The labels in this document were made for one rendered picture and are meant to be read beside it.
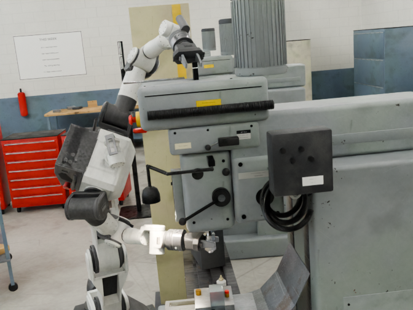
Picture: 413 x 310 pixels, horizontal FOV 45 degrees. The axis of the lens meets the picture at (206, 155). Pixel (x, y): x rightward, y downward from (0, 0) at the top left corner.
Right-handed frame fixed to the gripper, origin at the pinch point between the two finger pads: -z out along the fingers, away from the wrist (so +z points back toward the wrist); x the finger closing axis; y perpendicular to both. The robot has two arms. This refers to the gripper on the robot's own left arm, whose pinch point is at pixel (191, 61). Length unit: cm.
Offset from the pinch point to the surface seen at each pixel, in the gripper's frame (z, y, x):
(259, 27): -11.2, 18.3, -20.4
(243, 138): -30.8, -15.1, -11.8
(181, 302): -55, -74, 16
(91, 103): 709, -526, -34
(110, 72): 760, -487, -84
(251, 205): -44, -38, -13
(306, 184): -61, -12, -21
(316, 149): -56, -2, -25
